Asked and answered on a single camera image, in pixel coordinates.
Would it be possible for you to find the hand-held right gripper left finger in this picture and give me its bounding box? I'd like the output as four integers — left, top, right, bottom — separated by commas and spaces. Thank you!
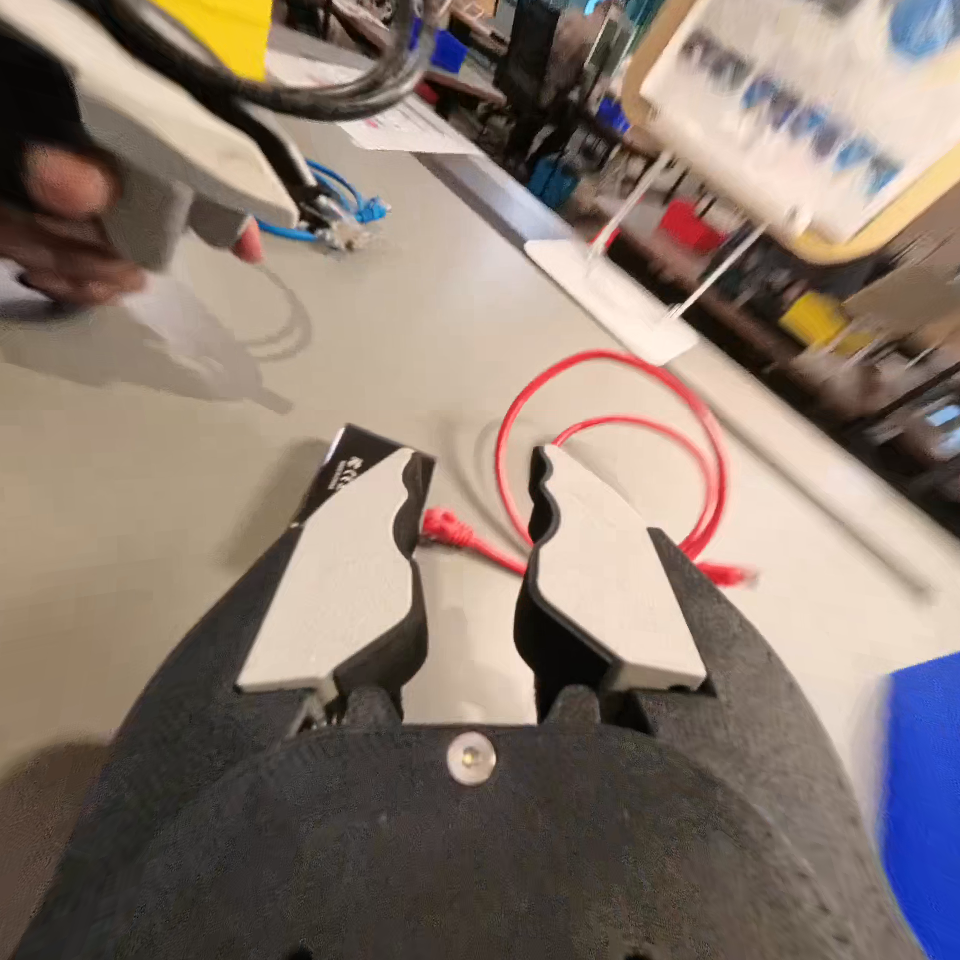
234, 447, 438, 704

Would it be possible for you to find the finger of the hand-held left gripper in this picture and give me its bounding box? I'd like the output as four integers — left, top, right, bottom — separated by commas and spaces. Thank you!
0, 15, 320, 273

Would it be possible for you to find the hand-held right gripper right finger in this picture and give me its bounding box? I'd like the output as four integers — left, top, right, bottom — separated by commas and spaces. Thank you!
512, 444, 710, 696

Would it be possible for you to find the black ethernet port hub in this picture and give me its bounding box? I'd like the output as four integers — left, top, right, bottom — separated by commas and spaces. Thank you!
288, 423, 438, 560

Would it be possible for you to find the red ethernet cable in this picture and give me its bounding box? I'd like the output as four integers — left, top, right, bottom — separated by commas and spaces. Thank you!
420, 350, 759, 588

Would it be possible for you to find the black ethernet cable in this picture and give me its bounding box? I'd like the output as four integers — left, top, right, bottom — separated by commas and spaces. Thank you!
75, 0, 440, 252

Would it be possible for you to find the person's left hand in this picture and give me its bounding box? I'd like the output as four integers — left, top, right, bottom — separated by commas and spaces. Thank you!
0, 142, 265, 310

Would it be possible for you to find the yellow box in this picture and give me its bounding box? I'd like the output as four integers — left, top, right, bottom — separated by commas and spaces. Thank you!
150, 0, 275, 82

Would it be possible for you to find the white paper sheet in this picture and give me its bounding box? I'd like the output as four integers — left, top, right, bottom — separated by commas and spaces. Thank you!
266, 51, 481, 155

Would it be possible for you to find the small blue storage bin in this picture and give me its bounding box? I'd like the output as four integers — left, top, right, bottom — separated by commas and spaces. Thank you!
408, 18, 470, 75

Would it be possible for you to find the red box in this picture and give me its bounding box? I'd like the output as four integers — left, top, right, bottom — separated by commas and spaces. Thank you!
660, 198, 725, 252

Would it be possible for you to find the blue plastic bin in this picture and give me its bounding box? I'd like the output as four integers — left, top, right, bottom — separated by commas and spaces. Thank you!
873, 652, 960, 960

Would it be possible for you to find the printed sign stand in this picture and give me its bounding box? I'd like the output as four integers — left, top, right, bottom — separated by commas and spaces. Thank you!
525, 0, 960, 369

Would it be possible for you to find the blue ethernet cable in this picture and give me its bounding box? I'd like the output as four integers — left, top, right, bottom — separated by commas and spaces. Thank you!
255, 159, 391, 245

